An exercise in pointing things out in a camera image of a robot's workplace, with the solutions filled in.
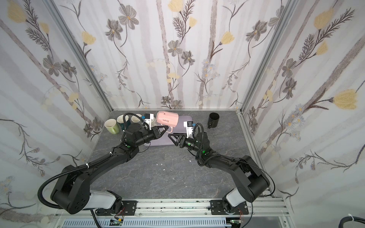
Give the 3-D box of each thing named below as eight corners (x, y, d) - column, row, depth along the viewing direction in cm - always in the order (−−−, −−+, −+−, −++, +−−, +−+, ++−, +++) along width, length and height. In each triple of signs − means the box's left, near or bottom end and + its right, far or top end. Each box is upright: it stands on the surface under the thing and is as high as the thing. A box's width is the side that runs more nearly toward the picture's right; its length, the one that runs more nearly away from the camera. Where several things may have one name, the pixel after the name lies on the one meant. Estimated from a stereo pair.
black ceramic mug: (208, 128, 110) (209, 121, 103) (207, 119, 116) (208, 112, 109) (217, 128, 111) (220, 121, 103) (216, 119, 116) (218, 112, 109)
